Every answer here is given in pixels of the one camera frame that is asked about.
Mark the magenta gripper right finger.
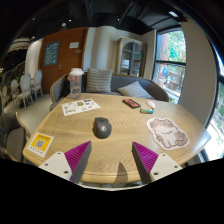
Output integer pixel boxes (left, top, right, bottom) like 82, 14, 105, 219
132, 142, 182, 184

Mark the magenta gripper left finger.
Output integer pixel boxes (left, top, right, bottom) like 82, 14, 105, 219
40, 141, 92, 184

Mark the cat-shaped mouse pad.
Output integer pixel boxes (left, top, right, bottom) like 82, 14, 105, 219
147, 117, 190, 151

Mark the black computer mouse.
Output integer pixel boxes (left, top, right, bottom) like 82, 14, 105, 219
93, 117, 112, 139

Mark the yellow QR code card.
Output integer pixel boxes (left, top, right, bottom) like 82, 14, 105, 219
28, 132, 53, 158

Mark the white sticker sheet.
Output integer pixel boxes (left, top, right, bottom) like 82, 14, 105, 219
62, 99, 100, 116

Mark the white pink small packet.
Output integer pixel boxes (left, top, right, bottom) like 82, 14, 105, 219
146, 99, 155, 110

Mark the grey armchair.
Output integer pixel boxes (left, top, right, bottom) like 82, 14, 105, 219
0, 113, 30, 163

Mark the grey curved sofa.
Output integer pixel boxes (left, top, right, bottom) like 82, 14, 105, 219
50, 74, 169, 110

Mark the striped flat cushion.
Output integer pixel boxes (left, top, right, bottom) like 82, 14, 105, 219
117, 81, 152, 99

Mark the striped back cushion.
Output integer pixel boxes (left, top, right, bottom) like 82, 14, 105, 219
86, 68, 113, 93

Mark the clear water bottle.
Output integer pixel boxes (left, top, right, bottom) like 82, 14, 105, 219
69, 68, 84, 99

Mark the white dining chair far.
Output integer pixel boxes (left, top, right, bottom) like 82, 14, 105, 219
31, 70, 43, 95

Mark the white dining chair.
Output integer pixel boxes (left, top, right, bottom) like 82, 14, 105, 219
16, 73, 32, 106
31, 70, 43, 95

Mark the wooden glass cabinet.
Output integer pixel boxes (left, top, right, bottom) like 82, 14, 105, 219
115, 37, 147, 77

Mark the orange wooden door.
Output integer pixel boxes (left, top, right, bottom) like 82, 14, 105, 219
39, 27, 88, 94

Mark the blue wall poster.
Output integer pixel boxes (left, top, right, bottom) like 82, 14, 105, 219
44, 42, 59, 66

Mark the large window frame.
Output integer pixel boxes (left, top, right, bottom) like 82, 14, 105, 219
153, 30, 186, 104

